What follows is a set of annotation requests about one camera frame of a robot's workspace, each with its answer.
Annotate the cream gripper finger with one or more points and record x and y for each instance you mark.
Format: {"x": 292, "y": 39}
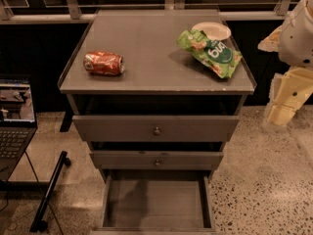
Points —
{"x": 288, "y": 93}
{"x": 271, "y": 42}

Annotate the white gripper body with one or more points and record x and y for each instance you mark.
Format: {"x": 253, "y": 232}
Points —
{"x": 295, "y": 39}

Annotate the green rice chip bag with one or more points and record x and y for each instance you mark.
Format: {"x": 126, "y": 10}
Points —
{"x": 214, "y": 54}

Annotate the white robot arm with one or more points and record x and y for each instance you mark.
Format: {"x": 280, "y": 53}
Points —
{"x": 309, "y": 4}

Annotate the grey drawer cabinet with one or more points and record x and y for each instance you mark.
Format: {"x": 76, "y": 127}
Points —
{"x": 159, "y": 79}

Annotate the grey top drawer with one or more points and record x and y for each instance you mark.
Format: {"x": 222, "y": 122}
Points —
{"x": 155, "y": 128}

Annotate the grey open bottom drawer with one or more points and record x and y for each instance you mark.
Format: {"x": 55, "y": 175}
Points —
{"x": 157, "y": 205}

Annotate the grey middle drawer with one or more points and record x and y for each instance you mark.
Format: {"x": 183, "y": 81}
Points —
{"x": 161, "y": 160}

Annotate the white paper bowl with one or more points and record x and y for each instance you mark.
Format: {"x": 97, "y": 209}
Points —
{"x": 214, "y": 31}

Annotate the crushed orange soda can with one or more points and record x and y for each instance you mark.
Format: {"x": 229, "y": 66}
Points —
{"x": 104, "y": 63}

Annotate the metal window railing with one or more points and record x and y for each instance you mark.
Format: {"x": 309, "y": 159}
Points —
{"x": 163, "y": 7}

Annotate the black laptop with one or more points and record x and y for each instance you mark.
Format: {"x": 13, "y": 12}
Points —
{"x": 17, "y": 121}

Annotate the black laptop stand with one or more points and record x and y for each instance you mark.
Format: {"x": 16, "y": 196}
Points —
{"x": 46, "y": 190}

